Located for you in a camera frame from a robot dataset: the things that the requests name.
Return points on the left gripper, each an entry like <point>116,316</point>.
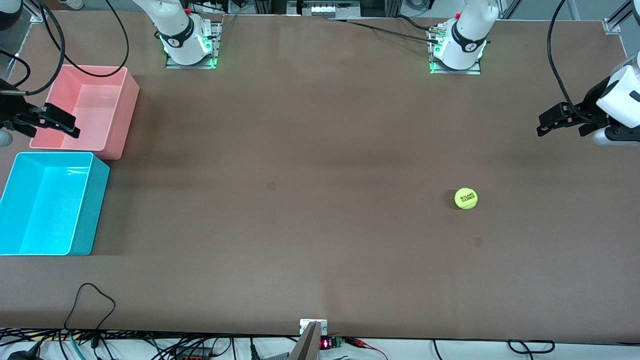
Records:
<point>593,104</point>

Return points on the yellow tennis ball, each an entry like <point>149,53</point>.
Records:
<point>466,198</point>

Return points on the pink plastic bin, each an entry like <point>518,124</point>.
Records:
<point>95,105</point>

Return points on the blue plastic bin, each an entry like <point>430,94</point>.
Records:
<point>50,205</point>

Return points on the silver lit device box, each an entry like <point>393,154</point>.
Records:
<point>325,9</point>

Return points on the red clip lead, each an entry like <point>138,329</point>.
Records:
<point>362,343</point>

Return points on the circuit board with red display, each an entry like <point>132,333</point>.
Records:
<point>332,343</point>

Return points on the aluminium frame corner bracket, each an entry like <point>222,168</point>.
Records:
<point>612,26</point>
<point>39,16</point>

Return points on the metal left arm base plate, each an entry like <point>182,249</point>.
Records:
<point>472,71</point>

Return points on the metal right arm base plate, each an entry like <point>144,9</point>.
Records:
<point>216,50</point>

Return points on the silver mounting bracket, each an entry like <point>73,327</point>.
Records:
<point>305,325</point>

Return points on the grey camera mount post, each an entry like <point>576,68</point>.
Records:
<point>307,345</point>

